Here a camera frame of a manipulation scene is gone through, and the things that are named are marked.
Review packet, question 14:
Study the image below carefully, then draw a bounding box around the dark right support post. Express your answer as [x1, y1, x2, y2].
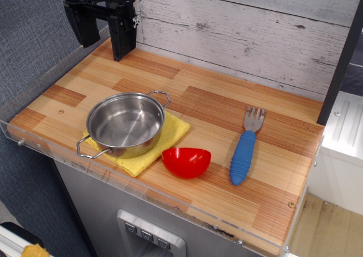
[316, 0, 362, 125]

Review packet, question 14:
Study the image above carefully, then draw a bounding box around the yellow folded cloth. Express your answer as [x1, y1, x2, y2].
[96, 111, 191, 178]

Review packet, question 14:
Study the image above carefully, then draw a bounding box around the white metal frame rail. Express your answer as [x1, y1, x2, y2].
[0, 226, 31, 257]

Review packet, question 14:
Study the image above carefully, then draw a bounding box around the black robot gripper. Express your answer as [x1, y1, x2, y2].
[64, 0, 139, 61]

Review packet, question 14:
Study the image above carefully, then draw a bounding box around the grey toy fridge cabinet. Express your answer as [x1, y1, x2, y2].
[55, 161, 257, 256]

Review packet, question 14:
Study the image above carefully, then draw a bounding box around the clear acrylic edge guard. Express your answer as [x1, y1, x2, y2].
[0, 119, 321, 257]

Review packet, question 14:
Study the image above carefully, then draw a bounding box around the white toy sink counter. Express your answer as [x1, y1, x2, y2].
[307, 91, 362, 214]

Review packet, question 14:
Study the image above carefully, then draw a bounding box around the blue handled metal fork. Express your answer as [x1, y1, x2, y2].
[229, 106, 265, 186]

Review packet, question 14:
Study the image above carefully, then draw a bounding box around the silver dispenser button panel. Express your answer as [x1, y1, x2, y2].
[117, 209, 187, 256]

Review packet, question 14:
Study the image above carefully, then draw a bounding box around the red plastic bowl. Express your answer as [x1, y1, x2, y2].
[162, 148, 212, 179]

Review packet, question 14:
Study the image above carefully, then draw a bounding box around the stainless steel sauce pot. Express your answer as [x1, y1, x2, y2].
[77, 90, 171, 159]

